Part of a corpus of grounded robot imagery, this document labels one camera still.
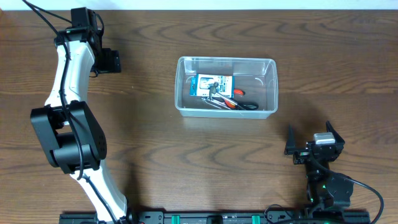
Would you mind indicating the red handled pliers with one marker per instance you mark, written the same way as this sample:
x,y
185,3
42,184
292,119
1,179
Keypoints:
x,y
237,92

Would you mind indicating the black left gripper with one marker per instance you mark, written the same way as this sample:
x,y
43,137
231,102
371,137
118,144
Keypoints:
x,y
111,61

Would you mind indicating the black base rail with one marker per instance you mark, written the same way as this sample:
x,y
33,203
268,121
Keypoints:
x,y
271,216

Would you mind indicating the blue screw box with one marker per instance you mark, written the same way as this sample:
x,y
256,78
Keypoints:
x,y
201,84

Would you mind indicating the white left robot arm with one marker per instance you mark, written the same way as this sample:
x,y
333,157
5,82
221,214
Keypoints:
x,y
70,135

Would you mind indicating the silver wrench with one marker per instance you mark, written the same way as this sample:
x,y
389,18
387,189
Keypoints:
x,y
215,103

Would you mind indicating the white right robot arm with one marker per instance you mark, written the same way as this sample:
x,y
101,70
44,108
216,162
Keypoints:
x,y
328,192

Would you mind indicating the clear plastic container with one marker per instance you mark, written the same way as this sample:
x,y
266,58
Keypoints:
x,y
257,77

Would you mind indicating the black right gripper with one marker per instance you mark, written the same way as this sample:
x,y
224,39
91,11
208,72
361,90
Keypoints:
x,y
311,149

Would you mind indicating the small metal hammer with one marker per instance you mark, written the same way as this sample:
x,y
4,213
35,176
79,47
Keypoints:
x,y
215,94

